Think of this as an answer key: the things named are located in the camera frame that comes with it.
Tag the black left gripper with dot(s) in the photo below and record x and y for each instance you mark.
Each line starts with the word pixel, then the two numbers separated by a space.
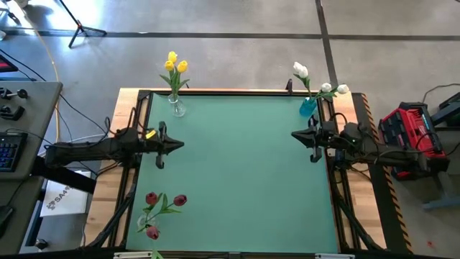
pixel 154 145

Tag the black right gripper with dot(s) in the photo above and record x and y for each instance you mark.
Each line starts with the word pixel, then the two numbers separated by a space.
pixel 327 135

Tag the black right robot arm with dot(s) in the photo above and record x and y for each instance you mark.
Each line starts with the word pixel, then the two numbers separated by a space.
pixel 388 154

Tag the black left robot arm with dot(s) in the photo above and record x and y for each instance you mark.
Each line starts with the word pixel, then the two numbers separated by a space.
pixel 82 151

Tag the blue glass vase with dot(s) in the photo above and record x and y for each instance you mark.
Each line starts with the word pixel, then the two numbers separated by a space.
pixel 308 107

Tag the tall clear glass vase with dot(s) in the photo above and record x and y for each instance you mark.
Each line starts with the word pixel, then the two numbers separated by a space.
pixel 178 107

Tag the round clear glass vase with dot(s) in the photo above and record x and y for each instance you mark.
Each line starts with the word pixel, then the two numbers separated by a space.
pixel 141 220

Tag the yellow tape tag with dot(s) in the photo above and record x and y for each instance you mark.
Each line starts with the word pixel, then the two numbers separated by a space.
pixel 151 134

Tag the green table mat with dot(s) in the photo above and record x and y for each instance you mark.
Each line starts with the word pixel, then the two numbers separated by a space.
pixel 233 180

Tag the wooden table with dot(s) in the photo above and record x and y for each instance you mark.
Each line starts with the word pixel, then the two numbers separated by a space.
pixel 104 201

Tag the red and black tool case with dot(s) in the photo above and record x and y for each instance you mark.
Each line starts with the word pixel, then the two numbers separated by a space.
pixel 406 122

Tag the black desk bar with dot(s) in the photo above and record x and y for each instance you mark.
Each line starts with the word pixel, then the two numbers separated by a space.
pixel 68 178

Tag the black yellow hazard strip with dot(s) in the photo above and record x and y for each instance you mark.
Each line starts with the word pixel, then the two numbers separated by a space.
pixel 393 216

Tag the white label plate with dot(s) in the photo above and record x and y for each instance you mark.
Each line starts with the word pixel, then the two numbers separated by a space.
pixel 133 254
pixel 334 256

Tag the white printed paper sign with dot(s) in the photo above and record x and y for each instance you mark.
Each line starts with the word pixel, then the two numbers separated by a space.
pixel 68 201

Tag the grey desk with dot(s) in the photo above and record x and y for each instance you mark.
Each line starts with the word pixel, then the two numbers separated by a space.
pixel 39 108

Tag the dark equipment box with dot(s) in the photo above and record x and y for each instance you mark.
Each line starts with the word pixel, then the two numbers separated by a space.
pixel 451 108

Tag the black tripod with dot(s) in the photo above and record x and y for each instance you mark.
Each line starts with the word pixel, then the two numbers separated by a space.
pixel 79 28

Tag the blue-grey stand base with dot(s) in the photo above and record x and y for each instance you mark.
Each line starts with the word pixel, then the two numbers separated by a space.
pixel 447 199

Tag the black keyboard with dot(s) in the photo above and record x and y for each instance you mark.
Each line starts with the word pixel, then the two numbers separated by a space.
pixel 10 151

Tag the small black knob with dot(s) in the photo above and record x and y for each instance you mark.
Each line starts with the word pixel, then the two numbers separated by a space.
pixel 41 244

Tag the black desk clamp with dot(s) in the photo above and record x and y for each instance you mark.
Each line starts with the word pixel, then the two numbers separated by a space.
pixel 10 113

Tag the black knobbed lever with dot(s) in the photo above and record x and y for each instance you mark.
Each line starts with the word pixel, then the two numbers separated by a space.
pixel 14 94

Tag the dark screen with red glow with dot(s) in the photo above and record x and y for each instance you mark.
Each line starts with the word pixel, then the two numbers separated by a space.
pixel 5 66

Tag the small black clamp post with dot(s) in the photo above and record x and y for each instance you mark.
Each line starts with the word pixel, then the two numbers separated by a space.
pixel 289 86

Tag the black metal table frame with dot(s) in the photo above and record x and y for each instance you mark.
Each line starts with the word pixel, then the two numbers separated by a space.
pixel 273 93

